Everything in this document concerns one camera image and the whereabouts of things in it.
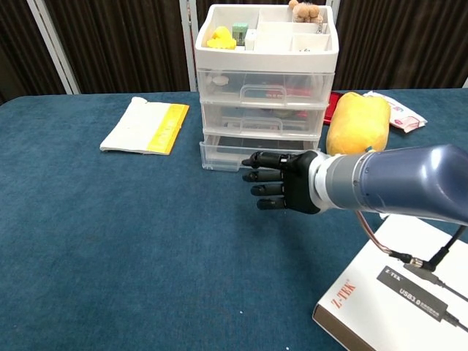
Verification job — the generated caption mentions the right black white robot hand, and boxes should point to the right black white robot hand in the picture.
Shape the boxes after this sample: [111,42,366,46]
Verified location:
[241,149,322,216]

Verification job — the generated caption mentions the clear plastic drawer with marker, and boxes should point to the clear plastic drawer with marker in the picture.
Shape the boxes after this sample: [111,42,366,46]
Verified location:
[199,134,322,173]

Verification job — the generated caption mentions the white drawer organiser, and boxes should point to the white drawer organiser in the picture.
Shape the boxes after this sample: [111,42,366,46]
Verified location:
[194,3,340,173]

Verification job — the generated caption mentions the red flat packet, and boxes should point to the red flat packet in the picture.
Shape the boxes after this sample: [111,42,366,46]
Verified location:
[323,91,345,127]

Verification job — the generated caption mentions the yellow plush pouch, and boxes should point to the yellow plush pouch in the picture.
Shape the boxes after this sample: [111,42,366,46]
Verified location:
[325,91,391,156]

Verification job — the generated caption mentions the white tissue pack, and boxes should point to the white tissue pack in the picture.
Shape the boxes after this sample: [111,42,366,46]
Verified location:
[361,90,428,133]

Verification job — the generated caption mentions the white product box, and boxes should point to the white product box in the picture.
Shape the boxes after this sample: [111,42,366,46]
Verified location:
[312,214,468,351]

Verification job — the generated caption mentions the small green box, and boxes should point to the small green box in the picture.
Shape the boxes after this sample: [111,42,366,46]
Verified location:
[232,22,250,47]

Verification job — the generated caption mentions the yellow rubber duck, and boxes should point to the yellow rubber duck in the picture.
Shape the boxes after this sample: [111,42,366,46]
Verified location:
[206,26,237,50]

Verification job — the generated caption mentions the white and yellow booklet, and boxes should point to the white and yellow booklet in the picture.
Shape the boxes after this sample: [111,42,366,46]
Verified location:
[99,97,190,156]

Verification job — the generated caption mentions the brown plush bear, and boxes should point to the brown plush bear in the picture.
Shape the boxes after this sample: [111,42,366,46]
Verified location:
[287,0,325,23]

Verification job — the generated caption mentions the blue felt table mat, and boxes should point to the blue felt table mat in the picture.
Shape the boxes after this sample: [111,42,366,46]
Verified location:
[0,89,468,351]

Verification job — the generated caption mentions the dark pleated curtain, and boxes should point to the dark pleated curtain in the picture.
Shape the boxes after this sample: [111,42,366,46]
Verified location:
[0,0,468,105]

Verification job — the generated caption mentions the thin red white wires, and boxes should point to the thin red white wires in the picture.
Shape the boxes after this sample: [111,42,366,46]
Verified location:
[356,211,407,261]

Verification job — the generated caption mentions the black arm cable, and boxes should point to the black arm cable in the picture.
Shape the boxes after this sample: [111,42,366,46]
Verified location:
[401,224,468,273]

